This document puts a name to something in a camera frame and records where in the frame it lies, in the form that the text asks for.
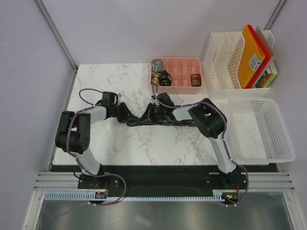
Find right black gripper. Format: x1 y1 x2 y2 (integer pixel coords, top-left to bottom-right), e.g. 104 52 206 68
138 103 166 125

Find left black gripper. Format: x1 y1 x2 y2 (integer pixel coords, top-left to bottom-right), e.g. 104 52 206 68
111 102 137 124

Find dark floral patterned tie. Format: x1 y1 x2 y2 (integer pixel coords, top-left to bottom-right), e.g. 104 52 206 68
127 118 195 127

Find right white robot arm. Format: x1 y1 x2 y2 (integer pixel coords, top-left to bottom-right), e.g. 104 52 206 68
139 93 240 189

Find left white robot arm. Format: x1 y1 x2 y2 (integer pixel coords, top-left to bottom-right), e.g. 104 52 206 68
55 92 138 188

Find beige floral rolled tie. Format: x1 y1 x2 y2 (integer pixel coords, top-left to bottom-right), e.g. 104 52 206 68
151 73 161 86

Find black rolled tie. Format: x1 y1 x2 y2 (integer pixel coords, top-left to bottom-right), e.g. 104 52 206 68
159 70 172 86

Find grey rolled tie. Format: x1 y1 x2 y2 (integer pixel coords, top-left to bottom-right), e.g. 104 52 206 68
151 60 163 73

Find pink compartment organizer box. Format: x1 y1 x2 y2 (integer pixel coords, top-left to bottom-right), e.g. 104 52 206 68
149 57 203 94

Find red rolled tie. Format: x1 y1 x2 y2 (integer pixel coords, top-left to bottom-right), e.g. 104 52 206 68
190 74 202 87

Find white file organizer rack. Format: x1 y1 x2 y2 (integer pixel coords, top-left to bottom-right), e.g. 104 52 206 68
203 31 276 99

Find white perforated plastic basket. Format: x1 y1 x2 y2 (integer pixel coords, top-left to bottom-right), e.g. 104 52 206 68
226 97 295 165

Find orange folder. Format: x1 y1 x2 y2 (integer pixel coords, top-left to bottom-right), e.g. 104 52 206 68
237 24 266 89

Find green book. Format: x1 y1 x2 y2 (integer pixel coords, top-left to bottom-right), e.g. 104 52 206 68
255 71 277 88

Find red folder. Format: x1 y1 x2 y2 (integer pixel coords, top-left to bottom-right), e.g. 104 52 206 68
247 36 273 89

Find brown cardboard folder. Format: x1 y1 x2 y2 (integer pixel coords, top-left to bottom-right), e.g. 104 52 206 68
255 26 275 58

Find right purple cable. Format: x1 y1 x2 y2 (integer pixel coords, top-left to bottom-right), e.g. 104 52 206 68
152 84 250 208

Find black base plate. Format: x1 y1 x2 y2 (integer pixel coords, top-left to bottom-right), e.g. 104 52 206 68
51 163 278 197

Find white slotted cable duct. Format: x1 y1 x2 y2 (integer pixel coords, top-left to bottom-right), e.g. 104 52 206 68
44 191 226 202

